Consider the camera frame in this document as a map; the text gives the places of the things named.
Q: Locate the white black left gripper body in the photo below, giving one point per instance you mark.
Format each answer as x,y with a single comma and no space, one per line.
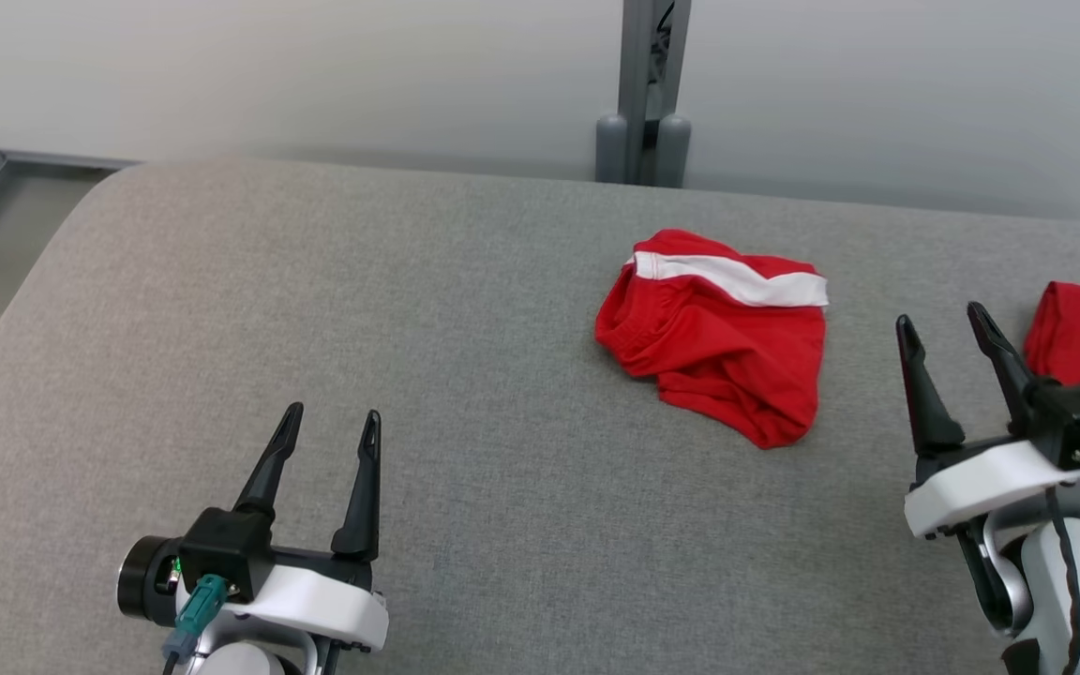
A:
315,600

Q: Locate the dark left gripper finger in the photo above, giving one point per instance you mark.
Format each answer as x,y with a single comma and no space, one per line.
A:
266,483
359,530

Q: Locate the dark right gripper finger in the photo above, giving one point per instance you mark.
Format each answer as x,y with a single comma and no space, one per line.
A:
934,427
1009,375

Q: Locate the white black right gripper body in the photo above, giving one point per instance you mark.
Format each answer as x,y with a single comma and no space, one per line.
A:
981,483

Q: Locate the red shorts with white stripe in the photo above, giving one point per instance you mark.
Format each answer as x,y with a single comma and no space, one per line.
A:
727,356

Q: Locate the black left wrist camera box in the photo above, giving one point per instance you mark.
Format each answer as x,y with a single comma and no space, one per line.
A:
226,553

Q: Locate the grey metal post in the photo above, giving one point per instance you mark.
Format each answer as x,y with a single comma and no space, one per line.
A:
638,75

